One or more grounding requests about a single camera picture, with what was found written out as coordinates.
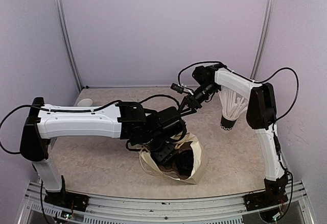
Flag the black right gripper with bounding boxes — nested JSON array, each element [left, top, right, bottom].
[[179, 82, 220, 115]]

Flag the black paper coffee cup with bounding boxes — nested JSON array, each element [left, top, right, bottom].
[[176, 150, 194, 174]]

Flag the cream paper takeout bag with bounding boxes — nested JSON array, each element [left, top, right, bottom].
[[139, 132, 207, 185]]

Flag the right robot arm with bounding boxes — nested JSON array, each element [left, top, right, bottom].
[[177, 61, 291, 206]]

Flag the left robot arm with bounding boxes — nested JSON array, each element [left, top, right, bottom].
[[1, 97, 187, 206]]

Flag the black cup holding straws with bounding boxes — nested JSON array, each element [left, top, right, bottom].
[[220, 115, 237, 131]]

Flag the white wrapped straws bundle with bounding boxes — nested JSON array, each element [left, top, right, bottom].
[[218, 86, 248, 120]]

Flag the blue translucent cup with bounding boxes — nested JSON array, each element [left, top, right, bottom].
[[77, 98, 93, 107]]

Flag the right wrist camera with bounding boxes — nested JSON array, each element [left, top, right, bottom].
[[170, 83, 194, 94]]

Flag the aluminium front frame rail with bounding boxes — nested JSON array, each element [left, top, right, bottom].
[[14, 182, 319, 223]]

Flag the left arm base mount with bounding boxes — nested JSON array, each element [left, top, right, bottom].
[[44, 191, 89, 212]]

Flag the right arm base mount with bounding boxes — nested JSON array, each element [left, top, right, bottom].
[[243, 191, 288, 211]]

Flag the right aluminium frame post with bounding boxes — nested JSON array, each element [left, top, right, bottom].
[[250, 0, 275, 79]]

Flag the aluminium frame post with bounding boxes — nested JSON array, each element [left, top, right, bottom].
[[55, 0, 83, 92], [250, 0, 275, 79]]

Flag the left aluminium frame post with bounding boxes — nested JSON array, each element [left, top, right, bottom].
[[55, 0, 83, 92]]

